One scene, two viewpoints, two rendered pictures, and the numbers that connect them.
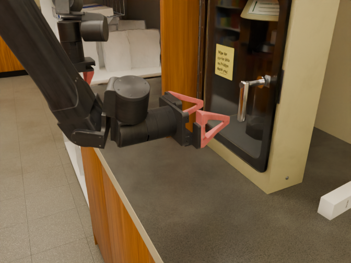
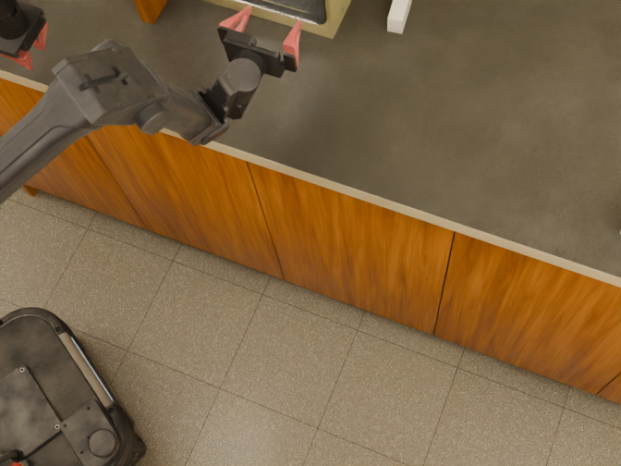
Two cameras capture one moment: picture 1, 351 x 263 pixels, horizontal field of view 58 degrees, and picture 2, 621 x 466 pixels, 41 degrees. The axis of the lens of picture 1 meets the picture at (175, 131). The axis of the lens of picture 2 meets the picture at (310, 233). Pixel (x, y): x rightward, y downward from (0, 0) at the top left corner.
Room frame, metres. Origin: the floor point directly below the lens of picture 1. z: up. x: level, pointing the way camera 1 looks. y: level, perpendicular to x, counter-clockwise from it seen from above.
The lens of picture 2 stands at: (-0.20, 0.41, 2.33)
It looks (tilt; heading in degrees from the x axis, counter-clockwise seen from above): 66 degrees down; 329
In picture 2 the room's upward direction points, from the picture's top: 11 degrees counter-clockwise
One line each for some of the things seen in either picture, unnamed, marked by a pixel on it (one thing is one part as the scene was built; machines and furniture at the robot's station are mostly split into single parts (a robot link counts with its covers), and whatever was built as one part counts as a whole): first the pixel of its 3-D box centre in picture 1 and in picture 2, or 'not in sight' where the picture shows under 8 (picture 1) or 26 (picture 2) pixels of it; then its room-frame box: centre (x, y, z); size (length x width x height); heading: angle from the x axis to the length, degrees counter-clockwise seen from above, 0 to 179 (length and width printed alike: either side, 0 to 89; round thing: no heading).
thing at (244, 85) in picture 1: (249, 99); not in sight; (0.64, -0.16, 1.17); 0.05 x 0.03 x 0.10; 116
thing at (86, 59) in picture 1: (73, 54); (8, 19); (0.87, 0.28, 1.21); 0.10 x 0.07 x 0.07; 117
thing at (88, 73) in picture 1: (80, 79); (28, 40); (0.88, 0.27, 1.14); 0.07 x 0.07 x 0.09; 27
